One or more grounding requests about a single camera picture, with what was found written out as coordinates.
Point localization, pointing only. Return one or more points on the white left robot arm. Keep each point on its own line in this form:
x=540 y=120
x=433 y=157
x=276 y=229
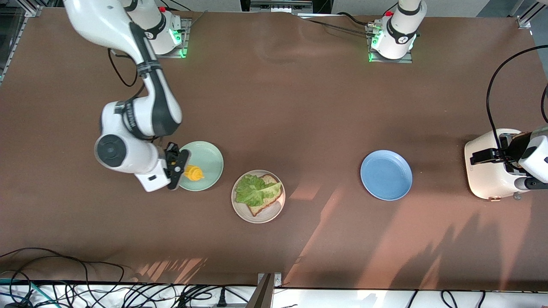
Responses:
x=402 y=30

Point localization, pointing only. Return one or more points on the grey power strip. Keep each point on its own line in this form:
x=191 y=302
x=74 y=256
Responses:
x=278 y=5

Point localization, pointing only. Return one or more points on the green lettuce leaf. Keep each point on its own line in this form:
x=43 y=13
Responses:
x=252 y=192

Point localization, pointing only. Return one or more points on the blue plate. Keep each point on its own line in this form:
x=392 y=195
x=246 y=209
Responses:
x=386 y=175

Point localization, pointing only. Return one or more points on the aluminium profile post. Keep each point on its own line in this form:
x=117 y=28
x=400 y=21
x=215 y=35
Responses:
x=263 y=295

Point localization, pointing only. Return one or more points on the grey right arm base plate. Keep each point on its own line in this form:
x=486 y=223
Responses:
x=185 y=47

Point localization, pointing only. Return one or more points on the black power plug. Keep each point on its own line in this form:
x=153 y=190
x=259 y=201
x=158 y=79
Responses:
x=221 y=299

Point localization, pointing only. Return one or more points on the brown table mat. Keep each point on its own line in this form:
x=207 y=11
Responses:
x=299 y=107

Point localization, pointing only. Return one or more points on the white toaster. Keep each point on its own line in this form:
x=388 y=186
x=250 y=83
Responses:
x=483 y=175

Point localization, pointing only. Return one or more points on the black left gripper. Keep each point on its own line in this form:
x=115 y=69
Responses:
x=516 y=146

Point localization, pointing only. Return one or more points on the beige plate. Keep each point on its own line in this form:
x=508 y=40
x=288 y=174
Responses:
x=239 y=210

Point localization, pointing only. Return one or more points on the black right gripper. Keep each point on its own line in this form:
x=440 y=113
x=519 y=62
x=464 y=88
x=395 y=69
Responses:
x=171 y=155

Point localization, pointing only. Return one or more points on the yellow mustard squeeze bottle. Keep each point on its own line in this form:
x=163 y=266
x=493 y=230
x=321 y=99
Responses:
x=195 y=173

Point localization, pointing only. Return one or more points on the grey left arm base plate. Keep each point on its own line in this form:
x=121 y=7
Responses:
x=406 y=60

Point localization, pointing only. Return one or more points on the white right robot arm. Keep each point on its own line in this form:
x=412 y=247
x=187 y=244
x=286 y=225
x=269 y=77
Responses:
x=128 y=119

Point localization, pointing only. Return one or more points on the mint green plate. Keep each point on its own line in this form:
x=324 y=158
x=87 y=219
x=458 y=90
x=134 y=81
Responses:
x=209 y=160

